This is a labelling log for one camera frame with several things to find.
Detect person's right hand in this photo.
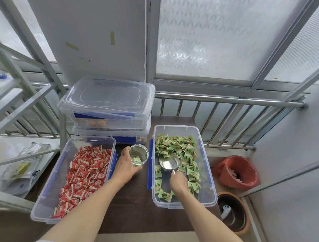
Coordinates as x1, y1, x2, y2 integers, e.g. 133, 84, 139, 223
170, 172, 189, 196

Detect person's left hand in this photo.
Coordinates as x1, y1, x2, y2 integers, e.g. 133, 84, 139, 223
109, 147, 143, 188

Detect metal scoop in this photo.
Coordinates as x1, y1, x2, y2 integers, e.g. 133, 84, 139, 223
158, 152, 181, 175

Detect clear plastic jar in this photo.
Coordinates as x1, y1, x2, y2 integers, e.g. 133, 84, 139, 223
128, 144, 149, 176

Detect person's right forearm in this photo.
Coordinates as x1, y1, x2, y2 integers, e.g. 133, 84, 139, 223
174, 190, 244, 242

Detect person's left forearm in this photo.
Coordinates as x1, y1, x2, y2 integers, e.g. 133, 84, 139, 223
37, 178, 125, 242

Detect pile of green candy packets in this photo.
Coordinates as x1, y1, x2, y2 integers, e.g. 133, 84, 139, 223
154, 134, 202, 203

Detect clear bin with blue latches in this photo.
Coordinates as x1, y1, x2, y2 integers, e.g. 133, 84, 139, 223
148, 124, 218, 209
30, 136, 118, 225

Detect pile of red candy packets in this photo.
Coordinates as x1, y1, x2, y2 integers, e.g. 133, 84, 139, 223
51, 146, 113, 219

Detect brown round snacks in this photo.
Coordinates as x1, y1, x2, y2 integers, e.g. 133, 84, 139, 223
88, 119, 108, 128

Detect red bag waste bin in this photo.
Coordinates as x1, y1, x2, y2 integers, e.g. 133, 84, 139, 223
212, 155, 260, 190

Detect brown clay pot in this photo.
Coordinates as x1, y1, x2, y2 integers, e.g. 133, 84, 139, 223
217, 191, 251, 236

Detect large lidded clear storage box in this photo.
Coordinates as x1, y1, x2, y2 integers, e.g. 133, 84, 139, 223
57, 76, 156, 131

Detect steel railing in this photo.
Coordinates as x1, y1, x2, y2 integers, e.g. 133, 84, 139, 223
0, 82, 308, 151

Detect clear plastic bags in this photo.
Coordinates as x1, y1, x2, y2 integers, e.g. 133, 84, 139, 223
0, 142, 51, 198

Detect grey metal shelf rack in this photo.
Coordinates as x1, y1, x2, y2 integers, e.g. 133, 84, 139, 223
0, 0, 68, 213

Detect frosted glass window frame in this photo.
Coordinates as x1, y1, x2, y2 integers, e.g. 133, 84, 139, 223
145, 0, 319, 101

